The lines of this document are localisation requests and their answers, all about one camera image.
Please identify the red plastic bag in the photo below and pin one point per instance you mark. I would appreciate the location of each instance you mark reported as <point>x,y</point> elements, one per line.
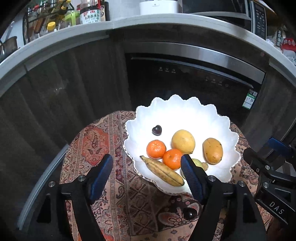
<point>288,44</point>

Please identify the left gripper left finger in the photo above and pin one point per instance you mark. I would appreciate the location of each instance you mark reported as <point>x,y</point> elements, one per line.
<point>51,219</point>

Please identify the small tan longan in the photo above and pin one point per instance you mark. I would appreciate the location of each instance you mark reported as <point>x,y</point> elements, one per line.
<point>205,166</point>

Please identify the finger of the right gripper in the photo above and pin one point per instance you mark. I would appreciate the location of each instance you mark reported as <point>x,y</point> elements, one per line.
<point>259,159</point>
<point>280,147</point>

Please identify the white rice cooker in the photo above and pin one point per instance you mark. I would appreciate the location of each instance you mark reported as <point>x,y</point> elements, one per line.
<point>158,7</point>

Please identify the yellow mango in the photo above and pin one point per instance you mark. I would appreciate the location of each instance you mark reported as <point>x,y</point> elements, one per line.
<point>213,151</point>

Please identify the yellow round pear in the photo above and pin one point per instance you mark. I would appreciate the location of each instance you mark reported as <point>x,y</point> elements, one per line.
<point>183,141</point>

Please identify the green lidded jar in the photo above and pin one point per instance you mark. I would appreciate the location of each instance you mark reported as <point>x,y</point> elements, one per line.
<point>72,18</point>

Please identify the green apple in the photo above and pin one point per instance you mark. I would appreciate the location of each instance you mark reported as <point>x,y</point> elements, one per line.
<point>197,162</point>

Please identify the dark cherry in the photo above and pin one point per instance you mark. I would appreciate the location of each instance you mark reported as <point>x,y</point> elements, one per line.
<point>157,130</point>
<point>190,213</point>

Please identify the steel saucepan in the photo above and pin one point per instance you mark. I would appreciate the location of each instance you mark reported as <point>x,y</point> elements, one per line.
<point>8,47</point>

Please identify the small yellow banana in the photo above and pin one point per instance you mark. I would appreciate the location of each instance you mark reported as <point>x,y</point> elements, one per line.
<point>163,172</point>

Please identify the black built-in dishwasher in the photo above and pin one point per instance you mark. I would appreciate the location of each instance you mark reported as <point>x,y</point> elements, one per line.
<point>162,69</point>

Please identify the large soy sauce bottle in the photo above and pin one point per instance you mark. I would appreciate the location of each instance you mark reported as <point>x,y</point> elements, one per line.
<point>90,11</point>

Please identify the orange mandarin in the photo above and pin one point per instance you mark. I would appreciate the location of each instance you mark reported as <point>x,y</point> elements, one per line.
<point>172,159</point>
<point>156,149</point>

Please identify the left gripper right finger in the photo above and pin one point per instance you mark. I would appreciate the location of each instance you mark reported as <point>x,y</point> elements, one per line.
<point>243,220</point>

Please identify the black microwave oven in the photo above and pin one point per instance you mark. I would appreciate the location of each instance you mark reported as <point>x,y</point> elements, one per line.
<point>249,15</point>

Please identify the white scalloped fruit bowl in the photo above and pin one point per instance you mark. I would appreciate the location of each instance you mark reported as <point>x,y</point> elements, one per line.
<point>184,125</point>

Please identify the white plastic bag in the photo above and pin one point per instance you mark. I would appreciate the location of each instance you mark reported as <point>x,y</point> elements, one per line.
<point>276,42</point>

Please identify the patterned paisley tablecloth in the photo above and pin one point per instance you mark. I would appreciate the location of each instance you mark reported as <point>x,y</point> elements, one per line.
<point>130,207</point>

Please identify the black spice rack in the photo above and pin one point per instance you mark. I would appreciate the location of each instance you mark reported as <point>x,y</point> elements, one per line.
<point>39,14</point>

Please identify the green energy label sticker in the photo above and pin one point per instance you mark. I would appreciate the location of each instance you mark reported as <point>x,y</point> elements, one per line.
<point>250,99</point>

